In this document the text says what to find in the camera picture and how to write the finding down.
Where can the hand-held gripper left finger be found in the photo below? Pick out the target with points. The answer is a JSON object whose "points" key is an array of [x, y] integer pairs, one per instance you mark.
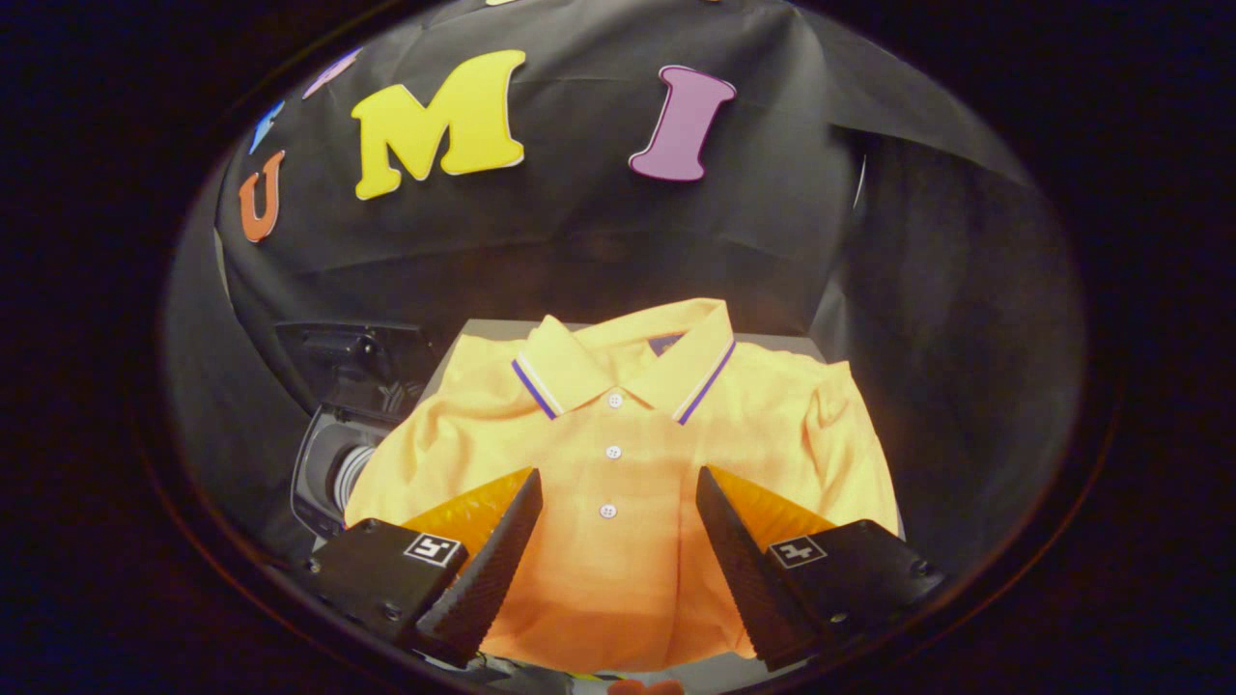
{"points": [[488, 569]]}

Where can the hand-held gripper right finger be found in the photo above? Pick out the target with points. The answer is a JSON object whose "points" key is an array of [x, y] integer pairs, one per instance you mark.
{"points": [[748, 569]]}

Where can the yellow polo shirt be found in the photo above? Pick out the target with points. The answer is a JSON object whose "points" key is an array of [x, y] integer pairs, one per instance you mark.
{"points": [[618, 541]]}

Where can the grey washing machine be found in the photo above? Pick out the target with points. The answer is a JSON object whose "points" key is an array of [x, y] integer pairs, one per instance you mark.
{"points": [[323, 463]]}

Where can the black backdrop cloth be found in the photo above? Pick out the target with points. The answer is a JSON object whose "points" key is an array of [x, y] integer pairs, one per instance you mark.
{"points": [[579, 241]]}

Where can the white cabinet with dark top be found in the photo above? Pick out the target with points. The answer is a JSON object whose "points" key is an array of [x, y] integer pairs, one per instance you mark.
{"points": [[772, 346]]}

